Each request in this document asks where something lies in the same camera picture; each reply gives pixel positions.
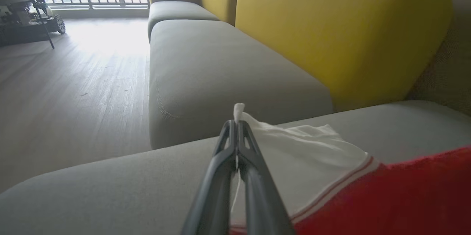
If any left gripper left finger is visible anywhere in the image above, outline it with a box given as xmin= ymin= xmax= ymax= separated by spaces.
xmin=181 ymin=120 xmax=238 ymax=235

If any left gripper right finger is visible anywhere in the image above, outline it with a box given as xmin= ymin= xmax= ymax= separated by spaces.
xmin=237 ymin=120 xmax=295 ymax=235

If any red white sports jersey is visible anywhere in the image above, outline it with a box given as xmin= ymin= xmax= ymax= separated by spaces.
xmin=230 ymin=103 xmax=471 ymax=235

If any large grey sofa seat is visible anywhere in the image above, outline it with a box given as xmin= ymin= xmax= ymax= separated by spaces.
xmin=0 ymin=100 xmax=471 ymax=235

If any grey sofa seat cushion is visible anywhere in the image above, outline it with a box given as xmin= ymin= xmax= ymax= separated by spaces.
xmin=148 ymin=19 xmax=334 ymax=150
xmin=147 ymin=1 xmax=221 ymax=41

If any wide yellow sofa backrest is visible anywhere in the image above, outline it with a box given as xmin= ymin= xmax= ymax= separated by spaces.
xmin=235 ymin=0 xmax=454 ymax=113

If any grey-brown textured sofa backrest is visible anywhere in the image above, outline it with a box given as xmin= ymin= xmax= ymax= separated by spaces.
xmin=405 ymin=14 xmax=471 ymax=118

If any wheeled background robot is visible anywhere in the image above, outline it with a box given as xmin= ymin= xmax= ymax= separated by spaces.
xmin=0 ymin=0 xmax=67 ymax=46

